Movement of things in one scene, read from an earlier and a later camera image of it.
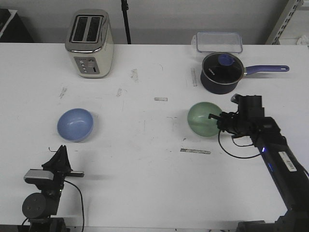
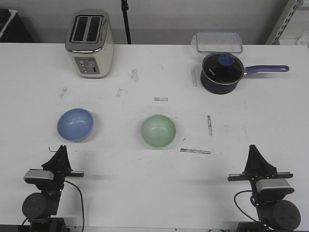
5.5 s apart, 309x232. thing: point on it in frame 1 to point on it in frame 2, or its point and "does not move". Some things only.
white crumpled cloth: (302, 41) does not move
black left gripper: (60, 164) does not move
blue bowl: (75, 125) does not move
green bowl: (198, 121) to (158, 130)
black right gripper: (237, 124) to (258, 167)
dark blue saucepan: (221, 72) does not move
